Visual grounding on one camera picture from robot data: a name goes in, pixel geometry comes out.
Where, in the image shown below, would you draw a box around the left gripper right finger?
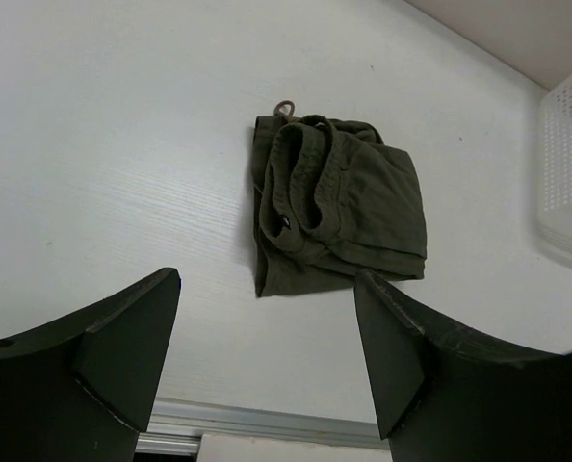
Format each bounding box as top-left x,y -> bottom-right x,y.
354,270 -> 572,461

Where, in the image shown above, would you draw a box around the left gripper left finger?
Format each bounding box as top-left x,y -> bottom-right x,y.
0,268 -> 181,461

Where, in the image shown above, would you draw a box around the olive green shorts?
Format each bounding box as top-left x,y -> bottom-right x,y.
249,100 -> 428,297

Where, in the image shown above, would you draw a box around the white perforated plastic basket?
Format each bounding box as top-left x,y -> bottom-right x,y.
537,74 -> 572,256

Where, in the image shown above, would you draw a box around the front aluminium rail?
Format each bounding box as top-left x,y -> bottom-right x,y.
137,398 -> 389,456

